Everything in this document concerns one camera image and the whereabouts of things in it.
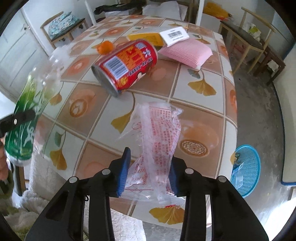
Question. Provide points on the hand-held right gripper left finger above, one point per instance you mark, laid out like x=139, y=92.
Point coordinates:
x=122, y=173

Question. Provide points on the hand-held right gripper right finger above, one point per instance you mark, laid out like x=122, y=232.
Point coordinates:
x=177, y=178

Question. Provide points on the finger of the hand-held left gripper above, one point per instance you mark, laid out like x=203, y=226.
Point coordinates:
x=20, y=117

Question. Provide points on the green label plastic bottle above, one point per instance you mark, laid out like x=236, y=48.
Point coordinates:
x=25, y=102

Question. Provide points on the clear red-printed plastic wrapper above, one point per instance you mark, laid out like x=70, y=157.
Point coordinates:
x=159, y=129

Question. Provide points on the blue plastic wastebasket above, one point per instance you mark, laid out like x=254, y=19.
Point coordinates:
x=251, y=166

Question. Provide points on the small orange tangerine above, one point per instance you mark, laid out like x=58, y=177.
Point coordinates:
x=105, y=47

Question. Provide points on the red drink can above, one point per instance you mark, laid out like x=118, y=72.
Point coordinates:
x=129, y=62

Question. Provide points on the pink cloth pack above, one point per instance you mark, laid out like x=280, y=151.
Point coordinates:
x=189, y=54

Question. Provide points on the yellow box white label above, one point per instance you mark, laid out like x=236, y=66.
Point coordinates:
x=145, y=38

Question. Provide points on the person's left hand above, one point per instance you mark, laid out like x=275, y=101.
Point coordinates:
x=3, y=164

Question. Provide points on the white door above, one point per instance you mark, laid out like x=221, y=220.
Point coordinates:
x=18, y=58

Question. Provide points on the white fluffy pants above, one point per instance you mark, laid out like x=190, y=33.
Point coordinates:
x=46, y=176

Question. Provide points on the patterned tablecloth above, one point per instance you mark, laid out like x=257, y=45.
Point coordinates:
x=203, y=111

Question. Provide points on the floral cushion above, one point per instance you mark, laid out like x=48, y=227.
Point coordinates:
x=62, y=24

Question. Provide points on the wooden chair black seat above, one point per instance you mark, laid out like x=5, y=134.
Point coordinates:
x=80, y=22
x=240, y=32

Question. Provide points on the white side table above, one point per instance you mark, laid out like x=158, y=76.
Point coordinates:
x=90, y=11

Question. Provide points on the white mattress blue edge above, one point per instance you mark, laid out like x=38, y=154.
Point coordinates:
x=289, y=115

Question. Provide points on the black bag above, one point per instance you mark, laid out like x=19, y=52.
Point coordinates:
x=111, y=8

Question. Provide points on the dark wooden stool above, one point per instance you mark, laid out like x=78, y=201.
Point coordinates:
x=275, y=58

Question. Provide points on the white paper bag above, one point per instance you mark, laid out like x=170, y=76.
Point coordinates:
x=253, y=30

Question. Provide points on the white sack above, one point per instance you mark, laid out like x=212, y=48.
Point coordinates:
x=166, y=9

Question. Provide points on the yellow plastic bag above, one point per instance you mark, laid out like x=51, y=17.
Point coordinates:
x=215, y=9

